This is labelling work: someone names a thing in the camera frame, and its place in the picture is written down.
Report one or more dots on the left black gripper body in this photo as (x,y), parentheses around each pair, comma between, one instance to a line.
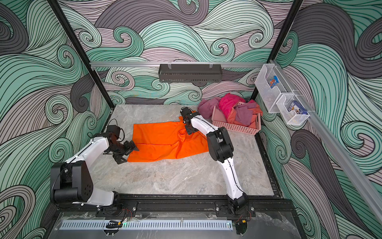
(122,150)

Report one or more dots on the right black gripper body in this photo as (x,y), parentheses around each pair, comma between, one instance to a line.
(192,130)

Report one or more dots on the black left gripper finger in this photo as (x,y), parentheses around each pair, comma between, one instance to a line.
(120,159)
(132,146)

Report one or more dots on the orange t-shirt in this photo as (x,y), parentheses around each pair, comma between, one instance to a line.
(165,140)

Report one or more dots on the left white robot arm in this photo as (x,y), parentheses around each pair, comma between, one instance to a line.
(71,181)

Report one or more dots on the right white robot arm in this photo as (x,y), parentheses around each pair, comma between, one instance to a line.
(221,150)

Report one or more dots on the mauve purple t-shirt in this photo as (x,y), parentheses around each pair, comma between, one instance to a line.
(245,112)
(205,107)

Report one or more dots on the pink perforated plastic basket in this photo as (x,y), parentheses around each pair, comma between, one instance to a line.
(219,120)

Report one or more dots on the coral salmon t-shirt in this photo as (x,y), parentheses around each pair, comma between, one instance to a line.
(253,125)

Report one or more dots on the magenta pink t-shirt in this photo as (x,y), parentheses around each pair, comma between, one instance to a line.
(227,106)

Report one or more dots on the clear plastic bin upper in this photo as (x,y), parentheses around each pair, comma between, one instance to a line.
(270,96)

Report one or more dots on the clear plastic bin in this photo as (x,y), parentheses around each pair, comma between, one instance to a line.
(270,96)
(290,118)

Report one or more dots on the red blue small item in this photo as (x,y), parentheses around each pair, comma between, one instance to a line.
(272,82)

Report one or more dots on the clear plastic bin lower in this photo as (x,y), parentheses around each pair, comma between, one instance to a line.
(290,118)

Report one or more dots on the blue white small box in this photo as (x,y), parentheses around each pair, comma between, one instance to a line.
(297,107)

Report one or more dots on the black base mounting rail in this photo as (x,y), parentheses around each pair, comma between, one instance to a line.
(216,205)

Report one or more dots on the black perforated wall tray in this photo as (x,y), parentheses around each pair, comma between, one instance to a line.
(190,73)

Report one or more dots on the black corner frame post left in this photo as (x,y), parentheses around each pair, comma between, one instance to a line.
(77,46)

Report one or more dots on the black corner frame post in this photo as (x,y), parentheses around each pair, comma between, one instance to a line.
(263,42)
(77,46)

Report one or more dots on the black corner frame post right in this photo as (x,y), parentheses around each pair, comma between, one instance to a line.
(263,42)

